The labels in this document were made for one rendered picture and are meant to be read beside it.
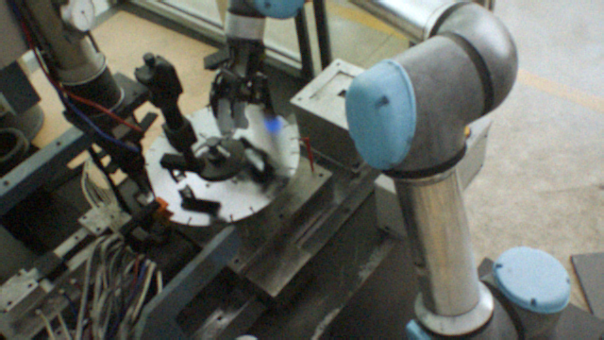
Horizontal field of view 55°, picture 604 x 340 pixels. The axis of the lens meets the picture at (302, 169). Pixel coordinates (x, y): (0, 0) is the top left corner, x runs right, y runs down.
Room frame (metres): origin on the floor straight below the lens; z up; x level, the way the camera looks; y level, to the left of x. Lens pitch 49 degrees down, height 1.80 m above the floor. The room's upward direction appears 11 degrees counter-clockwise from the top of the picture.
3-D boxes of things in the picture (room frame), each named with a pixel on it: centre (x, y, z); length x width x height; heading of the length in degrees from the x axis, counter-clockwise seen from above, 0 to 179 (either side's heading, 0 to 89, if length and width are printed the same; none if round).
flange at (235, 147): (0.83, 0.16, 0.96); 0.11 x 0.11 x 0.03
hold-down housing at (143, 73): (0.76, 0.20, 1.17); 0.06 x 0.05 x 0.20; 122
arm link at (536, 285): (0.42, -0.31, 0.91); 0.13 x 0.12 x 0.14; 111
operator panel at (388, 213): (0.78, -0.28, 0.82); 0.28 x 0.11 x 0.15; 131
